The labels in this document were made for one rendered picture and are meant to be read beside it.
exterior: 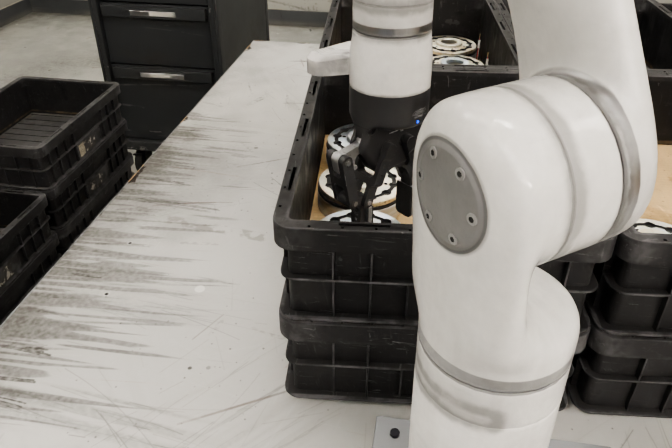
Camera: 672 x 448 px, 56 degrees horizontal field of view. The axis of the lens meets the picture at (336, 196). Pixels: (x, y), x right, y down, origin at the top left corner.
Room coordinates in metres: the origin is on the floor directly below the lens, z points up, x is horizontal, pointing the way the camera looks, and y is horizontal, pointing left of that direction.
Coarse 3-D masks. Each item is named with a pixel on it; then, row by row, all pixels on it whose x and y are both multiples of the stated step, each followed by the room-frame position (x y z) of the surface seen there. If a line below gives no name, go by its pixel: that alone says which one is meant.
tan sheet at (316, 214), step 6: (324, 144) 0.80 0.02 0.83; (324, 150) 0.78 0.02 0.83; (324, 156) 0.76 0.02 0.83; (324, 162) 0.74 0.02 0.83; (324, 168) 0.73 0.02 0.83; (318, 174) 0.71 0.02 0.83; (318, 180) 0.70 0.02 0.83; (312, 210) 0.63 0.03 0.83; (318, 210) 0.63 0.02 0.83; (312, 216) 0.61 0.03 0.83; (318, 216) 0.61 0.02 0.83; (324, 216) 0.61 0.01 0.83; (402, 216) 0.61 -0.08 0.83; (402, 222) 0.60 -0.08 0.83; (408, 222) 0.60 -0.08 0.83
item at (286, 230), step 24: (432, 72) 0.82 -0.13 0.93; (456, 72) 0.82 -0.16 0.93; (480, 72) 0.82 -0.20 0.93; (504, 72) 0.82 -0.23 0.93; (312, 96) 0.73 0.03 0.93; (312, 120) 0.67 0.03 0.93; (288, 168) 0.55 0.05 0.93; (288, 192) 0.50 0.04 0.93; (288, 216) 0.46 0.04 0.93; (288, 240) 0.45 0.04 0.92; (312, 240) 0.44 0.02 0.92; (336, 240) 0.44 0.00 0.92; (360, 240) 0.44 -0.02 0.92; (384, 240) 0.44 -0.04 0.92; (408, 240) 0.44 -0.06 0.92
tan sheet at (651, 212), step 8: (664, 152) 0.77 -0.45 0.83; (664, 160) 0.75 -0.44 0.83; (664, 168) 0.73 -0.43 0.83; (664, 176) 0.71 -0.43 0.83; (656, 184) 0.69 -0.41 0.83; (664, 184) 0.69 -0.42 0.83; (656, 192) 0.67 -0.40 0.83; (664, 192) 0.67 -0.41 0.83; (656, 200) 0.65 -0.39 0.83; (664, 200) 0.65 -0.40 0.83; (648, 208) 0.63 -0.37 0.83; (656, 208) 0.63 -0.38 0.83; (664, 208) 0.63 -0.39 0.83; (648, 216) 0.61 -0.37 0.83; (656, 216) 0.61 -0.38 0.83; (664, 216) 0.61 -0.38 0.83
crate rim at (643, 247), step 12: (624, 240) 0.44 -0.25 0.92; (636, 240) 0.43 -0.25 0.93; (648, 240) 0.43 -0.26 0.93; (660, 240) 0.43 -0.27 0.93; (624, 252) 0.43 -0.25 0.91; (636, 252) 0.43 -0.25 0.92; (648, 252) 0.43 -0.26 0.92; (660, 252) 0.42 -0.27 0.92; (636, 264) 0.43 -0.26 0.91; (648, 264) 0.43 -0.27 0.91; (660, 264) 0.42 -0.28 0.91
